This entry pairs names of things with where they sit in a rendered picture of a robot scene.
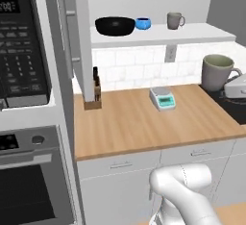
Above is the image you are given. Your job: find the grey wall cabinet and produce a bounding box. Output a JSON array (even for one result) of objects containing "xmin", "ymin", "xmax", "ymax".
[{"xmin": 206, "ymin": 0, "xmax": 246, "ymax": 47}]

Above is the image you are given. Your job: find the wooden knife block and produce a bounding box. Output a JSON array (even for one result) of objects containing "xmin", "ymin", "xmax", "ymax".
[{"xmin": 83, "ymin": 66, "xmax": 103, "ymax": 111}]

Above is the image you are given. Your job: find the large black bowl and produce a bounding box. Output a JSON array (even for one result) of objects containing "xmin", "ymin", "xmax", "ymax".
[{"xmin": 94, "ymin": 15, "xmax": 136, "ymax": 38}]

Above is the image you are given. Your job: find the grey drawer handle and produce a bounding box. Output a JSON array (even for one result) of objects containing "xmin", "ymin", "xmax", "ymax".
[
  {"xmin": 189, "ymin": 149, "xmax": 213, "ymax": 158},
  {"xmin": 109, "ymin": 161, "xmax": 134, "ymax": 170}
]

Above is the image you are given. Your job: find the grey wall socket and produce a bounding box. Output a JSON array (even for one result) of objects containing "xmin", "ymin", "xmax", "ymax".
[{"xmin": 164, "ymin": 44, "xmax": 178, "ymax": 63}]

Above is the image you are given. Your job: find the steel built-in oven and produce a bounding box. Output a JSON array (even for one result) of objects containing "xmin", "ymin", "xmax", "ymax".
[{"xmin": 0, "ymin": 125, "xmax": 77, "ymax": 225}]

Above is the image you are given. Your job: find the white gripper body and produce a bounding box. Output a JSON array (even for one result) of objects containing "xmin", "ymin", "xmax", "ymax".
[{"xmin": 223, "ymin": 73, "xmax": 246, "ymax": 99}]

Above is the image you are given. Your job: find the white base cabinet door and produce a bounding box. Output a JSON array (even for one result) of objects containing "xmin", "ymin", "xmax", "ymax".
[
  {"xmin": 79, "ymin": 167, "xmax": 161, "ymax": 225},
  {"xmin": 209, "ymin": 153, "xmax": 246, "ymax": 208}
]

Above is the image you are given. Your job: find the white wall shelf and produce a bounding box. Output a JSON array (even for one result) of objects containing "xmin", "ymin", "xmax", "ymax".
[{"xmin": 89, "ymin": 22, "xmax": 237, "ymax": 49}]

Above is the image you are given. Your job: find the grey cabinet door handle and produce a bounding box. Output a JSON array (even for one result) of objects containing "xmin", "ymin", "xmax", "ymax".
[{"xmin": 56, "ymin": 0, "xmax": 82, "ymax": 80}]

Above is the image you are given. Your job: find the large grey mug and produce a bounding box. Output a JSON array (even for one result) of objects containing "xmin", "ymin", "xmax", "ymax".
[{"xmin": 201, "ymin": 54, "xmax": 243, "ymax": 93}]

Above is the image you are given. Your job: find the grey oven door handle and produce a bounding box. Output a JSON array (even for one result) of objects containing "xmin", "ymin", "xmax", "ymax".
[{"xmin": 0, "ymin": 153, "xmax": 53, "ymax": 171}]

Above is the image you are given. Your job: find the black microwave oven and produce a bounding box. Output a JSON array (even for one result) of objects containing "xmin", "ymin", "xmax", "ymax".
[{"xmin": 0, "ymin": 0, "xmax": 54, "ymax": 109}]

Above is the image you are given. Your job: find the white teal kitchen scale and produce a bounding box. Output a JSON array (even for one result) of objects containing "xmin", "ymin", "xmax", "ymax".
[{"xmin": 148, "ymin": 87, "xmax": 177, "ymax": 113}]

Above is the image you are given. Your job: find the white tall appliance cabinet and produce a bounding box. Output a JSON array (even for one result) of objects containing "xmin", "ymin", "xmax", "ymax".
[{"xmin": 0, "ymin": 0, "xmax": 86, "ymax": 225}]

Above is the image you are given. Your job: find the small grey mug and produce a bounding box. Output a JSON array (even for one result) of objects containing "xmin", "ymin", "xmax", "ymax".
[{"xmin": 166, "ymin": 12, "xmax": 186, "ymax": 31}]

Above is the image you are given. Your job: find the white drawer front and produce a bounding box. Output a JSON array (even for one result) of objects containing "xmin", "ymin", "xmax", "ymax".
[
  {"xmin": 160, "ymin": 139, "xmax": 237, "ymax": 168},
  {"xmin": 76, "ymin": 149, "xmax": 162, "ymax": 182}
]

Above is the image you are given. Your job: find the round grey oven knob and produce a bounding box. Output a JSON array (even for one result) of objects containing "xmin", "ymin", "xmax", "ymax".
[{"xmin": 31, "ymin": 134, "xmax": 46, "ymax": 146}]

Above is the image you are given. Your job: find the black hob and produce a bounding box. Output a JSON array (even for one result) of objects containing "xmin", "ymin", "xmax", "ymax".
[{"xmin": 198, "ymin": 84, "xmax": 246, "ymax": 126}]

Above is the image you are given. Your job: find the small blue bowl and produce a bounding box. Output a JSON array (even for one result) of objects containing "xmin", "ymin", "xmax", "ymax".
[{"xmin": 135, "ymin": 16, "xmax": 153, "ymax": 31}]

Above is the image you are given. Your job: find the pale grey cabinet door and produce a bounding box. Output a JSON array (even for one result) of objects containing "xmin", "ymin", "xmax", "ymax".
[{"xmin": 72, "ymin": 0, "xmax": 96, "ymax": 104}]

